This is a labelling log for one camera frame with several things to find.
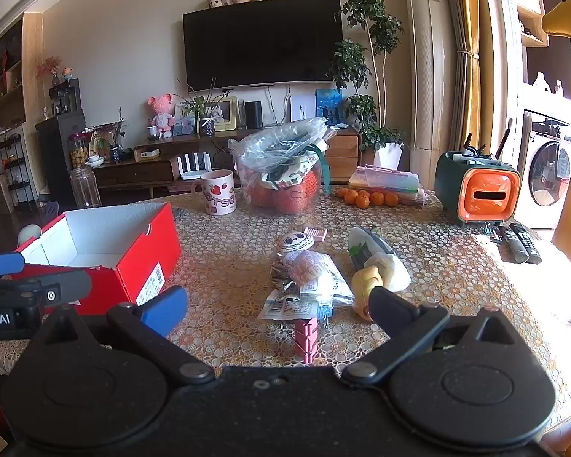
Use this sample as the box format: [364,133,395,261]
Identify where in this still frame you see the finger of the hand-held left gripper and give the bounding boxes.
[0,252,26,278]
[0,270,93,307]

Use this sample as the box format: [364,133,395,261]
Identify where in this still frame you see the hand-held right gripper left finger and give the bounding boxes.
[27,286,216,386]

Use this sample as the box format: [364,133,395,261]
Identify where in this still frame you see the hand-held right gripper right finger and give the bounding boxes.
[341,286,524,386]

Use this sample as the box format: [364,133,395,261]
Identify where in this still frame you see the silver printed snack packet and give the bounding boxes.
[301,267,356,306]

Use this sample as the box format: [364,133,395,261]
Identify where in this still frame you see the red cardboard shoe box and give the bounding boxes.
[14,201,182,316]

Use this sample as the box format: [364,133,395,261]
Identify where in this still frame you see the dark red binder clip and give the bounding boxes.
[281,316,335,368]

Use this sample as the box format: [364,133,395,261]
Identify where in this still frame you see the wrappers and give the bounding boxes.
[259,290,321,321]

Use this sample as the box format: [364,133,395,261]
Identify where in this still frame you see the lace-covered desktop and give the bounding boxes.
[0,185,571,439]

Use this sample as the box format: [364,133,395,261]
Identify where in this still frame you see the yellow toy duck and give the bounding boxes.
[351,267,387,321]

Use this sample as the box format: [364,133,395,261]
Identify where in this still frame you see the white plastic bag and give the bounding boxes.
[363,251,412,294]

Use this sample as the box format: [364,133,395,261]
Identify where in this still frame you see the white round ball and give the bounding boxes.
[18,225,44,249]

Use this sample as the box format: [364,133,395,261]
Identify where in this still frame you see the white and green plastic packet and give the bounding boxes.
[347,227,397,268]

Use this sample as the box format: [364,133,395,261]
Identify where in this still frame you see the dark grey chair back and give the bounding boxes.
[35,200,61,230]

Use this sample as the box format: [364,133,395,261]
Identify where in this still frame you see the black metal rack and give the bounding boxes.
[0,134,37,206]

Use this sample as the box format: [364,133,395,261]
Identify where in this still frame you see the empty glass jar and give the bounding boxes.
[69,166,102,209]

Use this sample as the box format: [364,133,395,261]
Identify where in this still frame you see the pile of small oranges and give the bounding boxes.
[337,187,400,209]

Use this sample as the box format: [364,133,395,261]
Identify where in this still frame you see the round white patterned pouch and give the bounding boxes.
[273,232,315,256]

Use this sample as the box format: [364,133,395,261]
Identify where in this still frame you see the white mug with pink print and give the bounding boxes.
[191,169,238,216]

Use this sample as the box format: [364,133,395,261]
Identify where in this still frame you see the black remote control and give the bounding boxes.
[497,225,529,265]
[510,222,544,265]

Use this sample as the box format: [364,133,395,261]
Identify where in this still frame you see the black cabinet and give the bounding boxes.
[35,78,87,197]

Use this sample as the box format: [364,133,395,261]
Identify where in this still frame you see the pink-lidded jar of snacks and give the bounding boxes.
[67,132,91,170]

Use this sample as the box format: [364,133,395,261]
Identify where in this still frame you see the wooden television cabinet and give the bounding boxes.
[92,127,362,192]

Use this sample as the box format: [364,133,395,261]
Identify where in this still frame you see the green and orange desk organizer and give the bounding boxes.
[434,149,522,227]

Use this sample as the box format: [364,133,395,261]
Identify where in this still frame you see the twig plant in dark vase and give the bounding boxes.
[89,107,128,163]

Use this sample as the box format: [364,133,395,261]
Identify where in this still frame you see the white router with antennas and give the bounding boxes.
[177,151,214,181]

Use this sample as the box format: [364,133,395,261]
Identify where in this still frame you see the red plastic basket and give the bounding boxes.
[246,166,322,215]

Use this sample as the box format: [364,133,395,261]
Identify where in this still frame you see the wooden bookshelf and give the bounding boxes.
[0,11,45,153]

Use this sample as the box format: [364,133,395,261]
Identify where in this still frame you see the small plant in dotted pot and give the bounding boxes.
[175,80,220,137]

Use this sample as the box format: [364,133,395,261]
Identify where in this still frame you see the pink plush doll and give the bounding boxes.
[147,94,175,139]

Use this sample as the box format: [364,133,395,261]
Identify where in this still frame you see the clear plastic bag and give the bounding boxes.
[228,117,341,215]

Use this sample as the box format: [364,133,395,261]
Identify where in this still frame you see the white washing machine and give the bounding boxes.
[518,109,571,230]

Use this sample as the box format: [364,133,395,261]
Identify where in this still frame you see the blue picture board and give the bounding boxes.
[315,88,346,127]

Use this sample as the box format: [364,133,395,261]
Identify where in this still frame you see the black cylinder speaker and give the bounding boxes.
[244,100,264,129]

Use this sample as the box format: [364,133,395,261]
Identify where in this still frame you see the white flat router box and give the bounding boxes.
[289,94,317,123]

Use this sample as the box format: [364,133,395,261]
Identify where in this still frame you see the white standing air conditioner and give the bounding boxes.
[398,0,458,178]

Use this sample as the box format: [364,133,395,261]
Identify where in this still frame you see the yellow curtain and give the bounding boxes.
[450,0,520,174]

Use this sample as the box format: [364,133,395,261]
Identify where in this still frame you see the tall green potted plant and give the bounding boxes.
[325,0,408,170]

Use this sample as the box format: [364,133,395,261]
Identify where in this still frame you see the grey curtain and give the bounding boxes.
[440,0,481,172]

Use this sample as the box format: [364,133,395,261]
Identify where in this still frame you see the black flat television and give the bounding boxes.
[183,0,344,93]

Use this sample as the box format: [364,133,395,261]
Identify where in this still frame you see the yellow giraffe figure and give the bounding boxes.
[541,0,571,270]

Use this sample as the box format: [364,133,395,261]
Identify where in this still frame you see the green strap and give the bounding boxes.
[309,143,332,197]

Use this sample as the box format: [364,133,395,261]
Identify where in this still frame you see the yellow-green photo frame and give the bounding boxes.
[204,96,239,132]

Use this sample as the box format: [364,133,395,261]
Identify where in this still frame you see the wooden wall shelf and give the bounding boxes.
[503,0,551,49]

